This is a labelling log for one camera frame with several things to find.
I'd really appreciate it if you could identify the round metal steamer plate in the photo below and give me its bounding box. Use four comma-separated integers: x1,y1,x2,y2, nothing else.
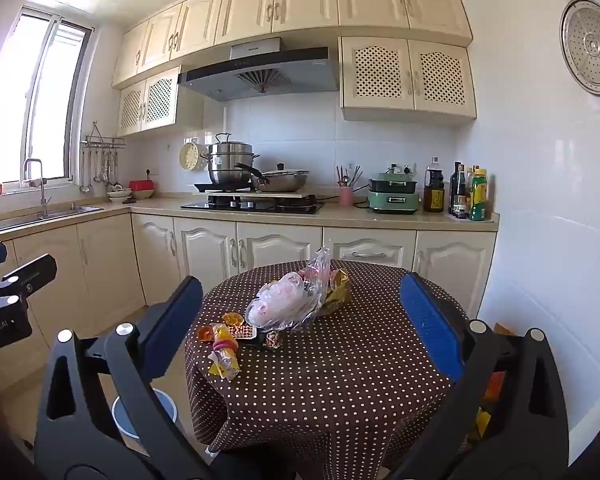
560,0,600,96

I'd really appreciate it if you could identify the cream perforated round plate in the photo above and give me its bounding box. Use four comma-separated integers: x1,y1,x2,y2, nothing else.
179,142,209,171

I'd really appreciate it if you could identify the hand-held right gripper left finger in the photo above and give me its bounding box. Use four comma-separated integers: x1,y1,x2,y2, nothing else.
34,275,216,480

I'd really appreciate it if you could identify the wall utensil rack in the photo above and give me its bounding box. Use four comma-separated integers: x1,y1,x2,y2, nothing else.
79,121,127,196

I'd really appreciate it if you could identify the yellow snack wrapper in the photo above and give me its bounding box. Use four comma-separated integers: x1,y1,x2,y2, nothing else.
207,325,242,380

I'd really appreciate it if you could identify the stainless steel sink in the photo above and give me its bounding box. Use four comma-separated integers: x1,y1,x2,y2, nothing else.
0,203,104,232

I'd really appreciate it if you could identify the sliding window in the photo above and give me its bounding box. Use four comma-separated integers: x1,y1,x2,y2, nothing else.
0,5,93,192

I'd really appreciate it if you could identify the gold foil wrapper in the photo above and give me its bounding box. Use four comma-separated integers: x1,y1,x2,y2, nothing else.
324,269,354,317

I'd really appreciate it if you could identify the brown polka-dot tablecloth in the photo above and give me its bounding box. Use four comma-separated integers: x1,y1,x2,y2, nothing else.
184,259,473,467

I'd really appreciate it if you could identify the large soy sauce bottle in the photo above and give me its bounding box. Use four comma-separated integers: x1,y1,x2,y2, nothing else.
424,156,446,213

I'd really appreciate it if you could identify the black snack packet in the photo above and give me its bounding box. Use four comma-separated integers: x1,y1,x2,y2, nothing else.
252,330,286,351

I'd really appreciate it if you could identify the stainless steamer pot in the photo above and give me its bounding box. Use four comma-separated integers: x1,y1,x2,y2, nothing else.
207,133,261,186

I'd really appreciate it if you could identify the cream upper wall cabinet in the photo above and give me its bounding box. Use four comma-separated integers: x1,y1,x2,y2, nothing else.
111,0,473,89

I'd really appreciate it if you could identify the green electric cooker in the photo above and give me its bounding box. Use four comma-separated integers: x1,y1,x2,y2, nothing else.
367,164,421,214

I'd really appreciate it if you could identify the black gas stove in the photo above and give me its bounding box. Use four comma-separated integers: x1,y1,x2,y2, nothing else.
181,195,326,215

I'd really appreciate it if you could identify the clear plastic bag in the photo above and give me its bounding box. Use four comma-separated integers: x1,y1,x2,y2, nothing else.
245,246,333,333

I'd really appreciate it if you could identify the orange yellow packaging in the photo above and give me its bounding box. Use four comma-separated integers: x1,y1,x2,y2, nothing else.
472,322,516,443

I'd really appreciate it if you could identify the chrome faucet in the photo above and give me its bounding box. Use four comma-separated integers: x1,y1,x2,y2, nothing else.
22,158,52,218

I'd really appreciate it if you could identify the red container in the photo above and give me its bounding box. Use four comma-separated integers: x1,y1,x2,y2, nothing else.
129,180,157,201

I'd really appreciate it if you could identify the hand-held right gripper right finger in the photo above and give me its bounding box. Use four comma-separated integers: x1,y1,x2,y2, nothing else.
390,271,571,480

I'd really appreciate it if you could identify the grey range hood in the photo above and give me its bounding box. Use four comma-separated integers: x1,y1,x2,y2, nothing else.
177,37,341,102

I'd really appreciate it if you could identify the bundle of chopsticks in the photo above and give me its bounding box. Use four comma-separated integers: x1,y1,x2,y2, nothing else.
336,164,364,189

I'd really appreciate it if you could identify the green yellow-capped bottle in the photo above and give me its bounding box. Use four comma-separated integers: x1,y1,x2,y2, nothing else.
469,167,488,222

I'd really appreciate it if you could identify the cream lattice-door wall cabinet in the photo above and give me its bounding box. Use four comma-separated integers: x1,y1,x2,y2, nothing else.
116,66,181,137
340,36,477,122

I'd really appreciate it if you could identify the stainless wok with lid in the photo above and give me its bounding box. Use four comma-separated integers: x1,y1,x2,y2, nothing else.
234,161,311,194

